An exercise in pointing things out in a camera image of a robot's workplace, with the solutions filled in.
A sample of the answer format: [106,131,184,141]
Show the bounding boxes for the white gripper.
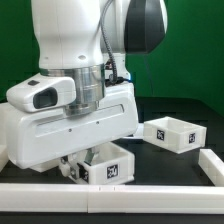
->
[7,83,138,178]

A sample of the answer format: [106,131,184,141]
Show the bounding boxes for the white drawer with knob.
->
[69,142,135,185]

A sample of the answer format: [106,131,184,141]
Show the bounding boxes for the white drawer cabinet housing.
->
[31,159,60,173]

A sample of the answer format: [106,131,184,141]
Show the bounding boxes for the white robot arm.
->
[6,0,167,168]

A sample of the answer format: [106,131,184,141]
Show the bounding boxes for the white small drawer box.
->
[143,117,207,154]

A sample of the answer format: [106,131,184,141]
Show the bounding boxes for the fiducial marker sheet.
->
[121,123,144,140]

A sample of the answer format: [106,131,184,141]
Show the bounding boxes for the white front rail bar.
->
[0,183,224,214]

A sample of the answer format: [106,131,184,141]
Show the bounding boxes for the white rail bar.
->
[0,103,10,172]
[198,149,224,187]
[0,183,224,214]

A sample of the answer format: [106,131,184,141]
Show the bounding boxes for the white left rail bar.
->
[0,103,10,172]

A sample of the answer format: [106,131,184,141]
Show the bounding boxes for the black ribbed cable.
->
[100,0,131,86]

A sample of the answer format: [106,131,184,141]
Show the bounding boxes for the white right rail bar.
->
[198,149,224,187]

